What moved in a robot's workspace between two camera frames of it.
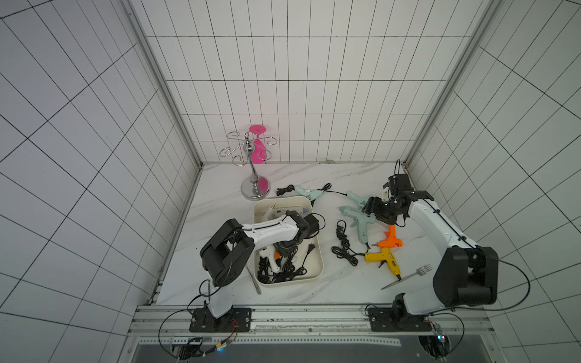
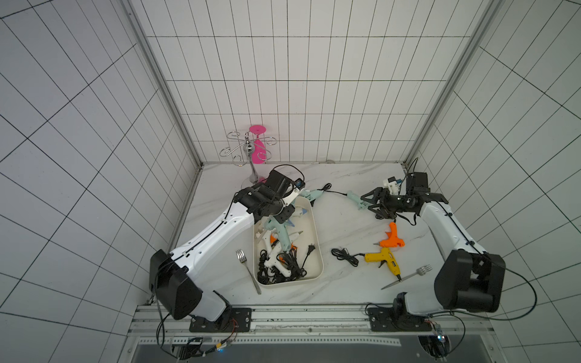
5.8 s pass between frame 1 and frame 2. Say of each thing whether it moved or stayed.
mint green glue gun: moved
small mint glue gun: stayed
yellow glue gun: stayed
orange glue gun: stayed
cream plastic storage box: stayed
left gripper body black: moved
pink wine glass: stayed
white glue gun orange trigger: moved
